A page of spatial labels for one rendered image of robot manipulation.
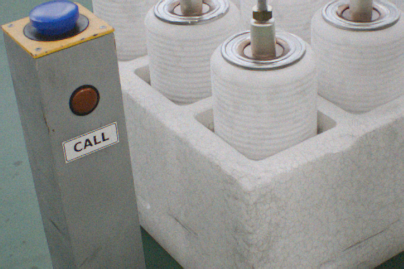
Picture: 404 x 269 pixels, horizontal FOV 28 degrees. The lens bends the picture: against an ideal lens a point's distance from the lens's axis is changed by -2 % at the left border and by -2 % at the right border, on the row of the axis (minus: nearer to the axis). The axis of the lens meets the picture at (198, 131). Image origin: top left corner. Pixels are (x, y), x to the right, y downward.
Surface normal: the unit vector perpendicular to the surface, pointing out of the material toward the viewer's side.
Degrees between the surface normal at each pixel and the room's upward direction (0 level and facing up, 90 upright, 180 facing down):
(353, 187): 90
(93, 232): 90
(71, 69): 90
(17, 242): 0
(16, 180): 0
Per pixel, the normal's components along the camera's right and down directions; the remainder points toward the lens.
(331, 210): 0.55, 0.42
